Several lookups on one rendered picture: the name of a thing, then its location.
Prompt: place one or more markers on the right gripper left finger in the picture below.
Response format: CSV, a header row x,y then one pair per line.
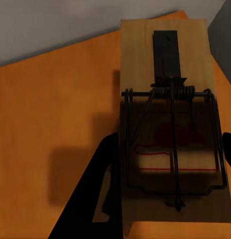
x,y
76,220

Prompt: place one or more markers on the mousetrap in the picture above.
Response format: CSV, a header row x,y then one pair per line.
x,y
102,212
171,152

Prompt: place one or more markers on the cabinet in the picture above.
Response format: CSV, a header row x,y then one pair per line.
x,y
55,109

